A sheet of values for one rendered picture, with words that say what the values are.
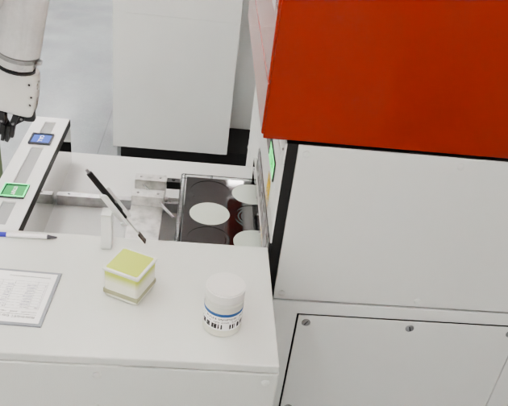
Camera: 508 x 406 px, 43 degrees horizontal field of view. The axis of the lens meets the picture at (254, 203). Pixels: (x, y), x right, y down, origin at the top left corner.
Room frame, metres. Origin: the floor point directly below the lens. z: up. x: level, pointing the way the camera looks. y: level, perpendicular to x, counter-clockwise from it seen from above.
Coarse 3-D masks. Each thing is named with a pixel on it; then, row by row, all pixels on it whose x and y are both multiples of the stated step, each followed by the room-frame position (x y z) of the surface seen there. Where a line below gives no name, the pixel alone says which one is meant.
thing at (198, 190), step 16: (192, 192) 1.43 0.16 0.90; (208, 192) 1.44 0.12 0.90; (224, 192) 1.45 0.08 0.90; (240, 208) 1.38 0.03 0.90; (192, 224) 1.28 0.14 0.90; (224, 224) 1.30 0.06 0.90; (240, 224) 1.31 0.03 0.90; (256, 224) 1.32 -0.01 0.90; (192, 240) 1.22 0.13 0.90; (208, 240) 1.23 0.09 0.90; (224, 240) 1.23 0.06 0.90
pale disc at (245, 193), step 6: (240, 186) 1.49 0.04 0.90; (246, 186) 1.49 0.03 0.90; (252, 186) 1.50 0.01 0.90; (234, 192) 1.45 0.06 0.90; (240, 192) 1.46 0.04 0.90; (246, 192) 1.46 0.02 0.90; (252, 192) 1.47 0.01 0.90; (240, 198) 1.43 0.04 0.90; (246, 198) 1.43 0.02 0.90; (252, 198) 1.44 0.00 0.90; (252, 204) 1.41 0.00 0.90
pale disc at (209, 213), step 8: (192, 208) 1.35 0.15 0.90; (200, 208) 1.36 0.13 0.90; (208, 208) 1.36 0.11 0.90; (216, 208) 1.37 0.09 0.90; (224, 208) 1.37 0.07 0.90; (192, 216) 1.32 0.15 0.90; (200, 216) 1.32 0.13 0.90; (208, 216) 1.32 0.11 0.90; (216, 216) 1.33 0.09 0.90; (224, 216) 1.33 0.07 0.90; (208, 224) 1.29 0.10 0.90; (216, 224) 1.29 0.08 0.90
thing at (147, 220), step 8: (136, 208) 1.35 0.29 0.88; (144, 208) 1.35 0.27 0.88; (152, 208) 1.36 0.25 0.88; (160, 208) 1.36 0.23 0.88; (136, 216) 1.31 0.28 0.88; (144, 216) 1.32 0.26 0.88; (152, 216) 1.32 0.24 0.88; (160, 216) 1.33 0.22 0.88; (136, 224) 1.28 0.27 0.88; (144, 224) 1.28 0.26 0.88; (152, 224) 1.29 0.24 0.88; (160, 224) 1.30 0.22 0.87; (128, 232) 1.24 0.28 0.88; (136, 232) 1.24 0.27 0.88; (144, 232) 1.25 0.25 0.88; (152, 232) 1.25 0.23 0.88
